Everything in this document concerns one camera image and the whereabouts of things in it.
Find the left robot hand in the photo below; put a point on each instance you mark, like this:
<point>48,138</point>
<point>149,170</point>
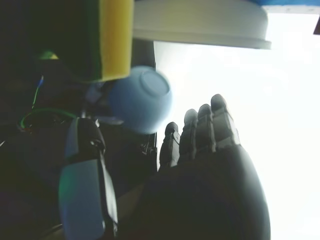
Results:
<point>200,190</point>

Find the light blue bowl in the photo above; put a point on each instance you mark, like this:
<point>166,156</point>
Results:
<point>142,105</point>

